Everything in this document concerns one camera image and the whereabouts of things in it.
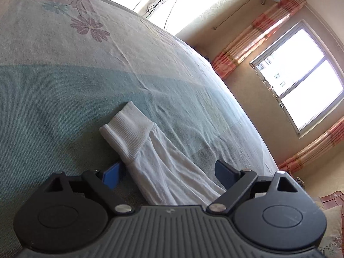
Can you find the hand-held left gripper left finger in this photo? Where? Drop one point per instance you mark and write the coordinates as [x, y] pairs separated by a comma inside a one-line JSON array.
[[113, 177]]

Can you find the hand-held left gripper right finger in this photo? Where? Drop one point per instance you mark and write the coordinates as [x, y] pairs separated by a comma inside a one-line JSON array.
[[225, 174]]

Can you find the white printed sweatshirt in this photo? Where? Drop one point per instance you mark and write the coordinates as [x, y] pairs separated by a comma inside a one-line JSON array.
[[161, 166]]

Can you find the grey plush toy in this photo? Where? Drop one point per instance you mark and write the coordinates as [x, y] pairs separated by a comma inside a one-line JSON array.
[[300, 182]]

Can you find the orange striped curtain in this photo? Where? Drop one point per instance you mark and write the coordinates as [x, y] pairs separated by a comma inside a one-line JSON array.
[[255, 35], [314, 150]]

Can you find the bed with patchwork sheet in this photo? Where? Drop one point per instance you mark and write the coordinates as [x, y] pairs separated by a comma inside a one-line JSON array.
[[53, 99]]

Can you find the wooden nightstand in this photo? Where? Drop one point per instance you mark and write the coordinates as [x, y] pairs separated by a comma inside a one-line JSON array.
[[333, 199]]

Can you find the window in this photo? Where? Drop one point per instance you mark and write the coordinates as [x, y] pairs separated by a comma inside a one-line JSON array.
[[301, 78]]

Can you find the large floral pillow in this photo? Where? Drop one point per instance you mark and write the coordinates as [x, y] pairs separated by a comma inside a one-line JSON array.
[[334, 231]]

